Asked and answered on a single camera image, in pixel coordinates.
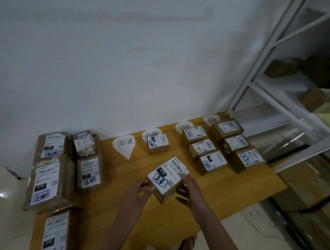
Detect brown box on shelf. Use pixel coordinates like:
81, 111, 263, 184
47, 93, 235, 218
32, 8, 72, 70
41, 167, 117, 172
265, 57, 304, 79
299, 87, 330, 112

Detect person's right forearm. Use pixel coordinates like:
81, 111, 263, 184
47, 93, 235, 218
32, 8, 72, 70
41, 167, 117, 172
193, 206, 238, 250

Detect white teardrop paper sign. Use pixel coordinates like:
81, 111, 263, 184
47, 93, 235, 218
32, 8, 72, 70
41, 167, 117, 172
175, 121, 194, 134
112, 134, 136, 161
203, 114, 222, 128
141, 128, 163, 144

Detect pale yellow package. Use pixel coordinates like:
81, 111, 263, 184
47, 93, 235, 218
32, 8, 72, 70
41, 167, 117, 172
312, 103, 330, 128

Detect person's right hand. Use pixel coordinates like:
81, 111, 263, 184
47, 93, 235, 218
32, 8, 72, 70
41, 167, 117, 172
175, 173, 208, 216

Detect large taped cardboard parcel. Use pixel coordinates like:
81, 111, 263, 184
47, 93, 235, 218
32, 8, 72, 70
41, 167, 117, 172
23, 155, 76, 214

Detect clear plastic wrapped bundle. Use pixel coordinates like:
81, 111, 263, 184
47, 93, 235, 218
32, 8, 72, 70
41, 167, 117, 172
247, 123, 311, 162

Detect person's left forearm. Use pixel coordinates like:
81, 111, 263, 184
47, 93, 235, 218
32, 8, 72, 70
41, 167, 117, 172
100, 216, 140, 250

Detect small labelled cardboard parcel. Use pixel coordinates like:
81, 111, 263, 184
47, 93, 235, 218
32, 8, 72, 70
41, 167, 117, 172
147, 134, 170, 155
228, 147, 266, 174
188, 139, 216, 160
196, 150, 228, 175
209, 119, 244, 144
147, 156, 190, 204
221, 134, 250, 156
181, 126, 208, 145

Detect white metal shelf rack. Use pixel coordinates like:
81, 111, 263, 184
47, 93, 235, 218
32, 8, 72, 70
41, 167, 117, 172
226, 0, 330, 173

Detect flat labelled cardboard parcel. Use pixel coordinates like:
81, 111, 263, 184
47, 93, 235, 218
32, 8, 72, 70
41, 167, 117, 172
34, 132, 69, 163

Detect black cable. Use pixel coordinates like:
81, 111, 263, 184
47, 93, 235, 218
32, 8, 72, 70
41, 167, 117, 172
296, 197, 330, 214

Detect tall labelled cardboard parcel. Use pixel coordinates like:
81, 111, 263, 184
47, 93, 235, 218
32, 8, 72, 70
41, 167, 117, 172
76, 154, 104, 192

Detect person's left hand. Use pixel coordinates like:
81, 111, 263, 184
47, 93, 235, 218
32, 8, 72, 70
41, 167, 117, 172
123, 177, 157, 224

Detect small parcel with crumpled label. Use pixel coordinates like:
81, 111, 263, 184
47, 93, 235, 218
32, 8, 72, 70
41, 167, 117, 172
72, 130, 100, 159

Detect large cardboard box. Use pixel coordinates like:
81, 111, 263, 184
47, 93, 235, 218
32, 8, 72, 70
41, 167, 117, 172
272, 154, 330, 250

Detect long labelled cardboard parcel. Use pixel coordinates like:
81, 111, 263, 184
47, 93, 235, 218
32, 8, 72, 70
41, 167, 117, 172
41, 210, 79, 250

